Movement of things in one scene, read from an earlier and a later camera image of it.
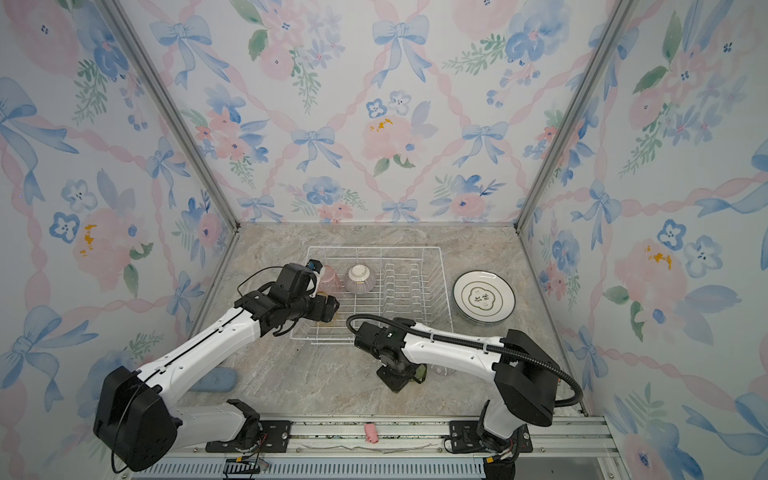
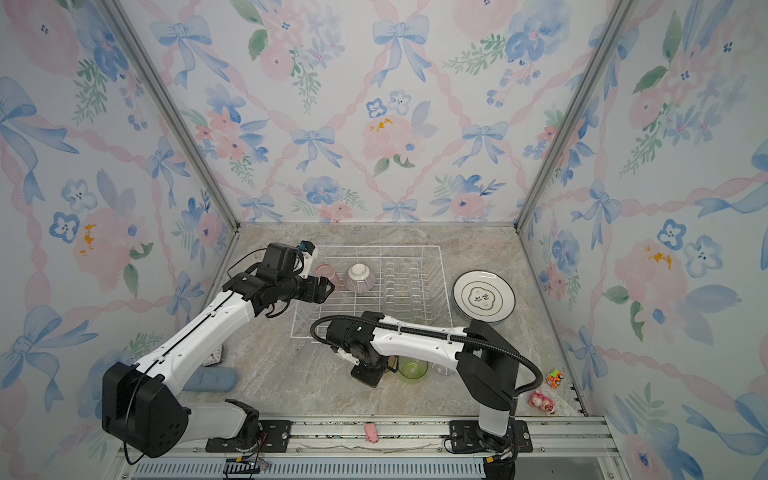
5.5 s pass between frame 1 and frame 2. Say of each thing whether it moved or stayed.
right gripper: moved
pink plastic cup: stayed
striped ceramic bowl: stayed
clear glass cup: stayed
